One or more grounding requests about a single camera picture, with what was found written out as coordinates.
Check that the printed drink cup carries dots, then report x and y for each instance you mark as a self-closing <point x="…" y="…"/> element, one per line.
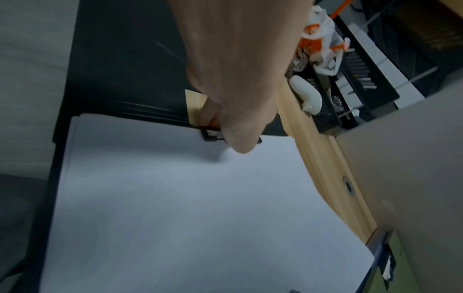
<point x="296" y="67"/>

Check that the squared stack of white papers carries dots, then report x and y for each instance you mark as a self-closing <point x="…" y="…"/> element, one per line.
<point x="199" y="214"/>

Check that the red drinking straw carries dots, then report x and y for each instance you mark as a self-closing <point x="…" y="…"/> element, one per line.
<point x="340" y="7"/>

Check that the black stacked file tray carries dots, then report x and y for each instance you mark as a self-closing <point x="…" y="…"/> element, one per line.
<point x="379" y="57"/>

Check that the grey trousers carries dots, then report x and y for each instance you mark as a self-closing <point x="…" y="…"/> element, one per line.
<point x="29" y="85"/>

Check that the white handheld controller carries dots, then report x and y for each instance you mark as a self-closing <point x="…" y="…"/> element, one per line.
<point x="307" y="93"/>

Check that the person's left hand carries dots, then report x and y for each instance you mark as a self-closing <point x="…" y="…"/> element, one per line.
<point x="238" y="71"/>

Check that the drink cup in plastic bag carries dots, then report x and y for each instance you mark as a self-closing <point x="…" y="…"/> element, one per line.
<point x="322" y="37"/>

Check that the green folder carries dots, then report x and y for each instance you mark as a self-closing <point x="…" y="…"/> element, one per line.
<point x="401" y="271"/>

